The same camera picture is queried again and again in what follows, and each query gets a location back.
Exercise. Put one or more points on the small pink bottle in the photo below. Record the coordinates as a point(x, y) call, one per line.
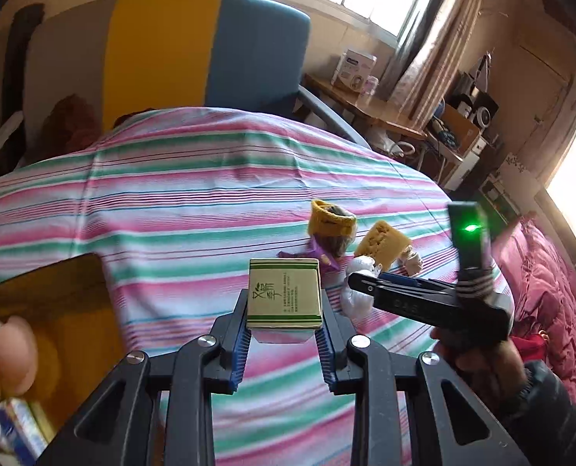
point(371, 86)

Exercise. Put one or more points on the peach plastic bottle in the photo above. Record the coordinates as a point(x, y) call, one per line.
point(11, 354)

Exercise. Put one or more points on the clear plastic bag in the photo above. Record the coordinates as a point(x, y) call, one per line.
point(358, 301)
point(411, 259)

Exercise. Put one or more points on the blue tissue packet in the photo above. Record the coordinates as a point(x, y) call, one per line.
point(18, 427)

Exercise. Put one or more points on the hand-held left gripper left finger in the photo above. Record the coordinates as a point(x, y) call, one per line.
point(237, 354)

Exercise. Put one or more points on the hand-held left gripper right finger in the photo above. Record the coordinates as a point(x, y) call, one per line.
point(326, 354)

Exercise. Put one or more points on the white product carton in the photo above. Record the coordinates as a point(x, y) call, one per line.
point(353, 70)

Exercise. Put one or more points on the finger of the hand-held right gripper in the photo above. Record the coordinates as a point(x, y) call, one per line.
point(399, 278)
point(389, 296)

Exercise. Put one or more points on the small green yellow box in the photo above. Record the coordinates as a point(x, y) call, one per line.
point(283, 296)

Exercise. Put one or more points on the brown striped curtain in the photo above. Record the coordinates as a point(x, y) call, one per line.
point(443, 58)

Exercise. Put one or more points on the purple snack packet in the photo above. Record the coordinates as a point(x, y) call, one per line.
point(317, 252)

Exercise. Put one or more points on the grey yellow blue sofa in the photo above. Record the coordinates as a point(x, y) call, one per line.
point(249, 48)

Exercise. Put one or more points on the wooden side table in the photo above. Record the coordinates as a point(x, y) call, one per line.
point(365, 104)

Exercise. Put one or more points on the striped tablecloth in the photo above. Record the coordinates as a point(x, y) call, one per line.
point(171, 194)

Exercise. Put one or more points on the pink quilt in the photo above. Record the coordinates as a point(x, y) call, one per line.
point(550, 291)

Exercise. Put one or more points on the yellow knitted sock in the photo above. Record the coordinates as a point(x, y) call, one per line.
point(329, 221)

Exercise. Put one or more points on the gold metal tin box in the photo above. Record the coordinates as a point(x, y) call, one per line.
point(74, 330)

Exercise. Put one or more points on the person's right hand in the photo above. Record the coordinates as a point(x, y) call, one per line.
point(491, 366)

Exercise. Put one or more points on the brown cardboard box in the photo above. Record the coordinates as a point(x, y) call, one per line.
point(457, 124)

